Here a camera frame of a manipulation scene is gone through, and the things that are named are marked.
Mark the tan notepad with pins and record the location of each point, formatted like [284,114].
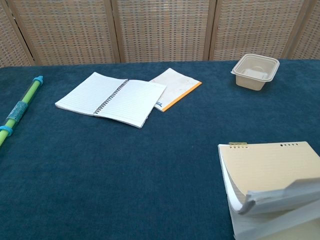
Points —
[262,165]

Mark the white spiral notebook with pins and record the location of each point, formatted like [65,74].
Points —
[135,102]

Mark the orange-edged notepad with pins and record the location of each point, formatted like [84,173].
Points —
[175,85]

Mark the blue felt table cover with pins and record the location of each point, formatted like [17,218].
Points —
[100,175]

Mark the woven bamboo folding screen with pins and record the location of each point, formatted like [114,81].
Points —
[162,30]

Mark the beige food container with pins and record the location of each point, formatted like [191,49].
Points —
[250,83]

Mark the green blue toy pump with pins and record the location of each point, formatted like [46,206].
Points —
[28,93]

